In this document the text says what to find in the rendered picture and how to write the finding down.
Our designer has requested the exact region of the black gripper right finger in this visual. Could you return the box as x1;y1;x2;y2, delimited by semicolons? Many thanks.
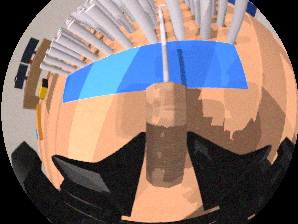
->
186;131;273;212

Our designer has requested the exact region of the yellow box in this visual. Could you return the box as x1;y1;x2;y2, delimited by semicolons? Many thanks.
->
39;77;48;100

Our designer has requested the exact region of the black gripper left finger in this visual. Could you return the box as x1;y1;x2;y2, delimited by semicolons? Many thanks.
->
51;132;146;217

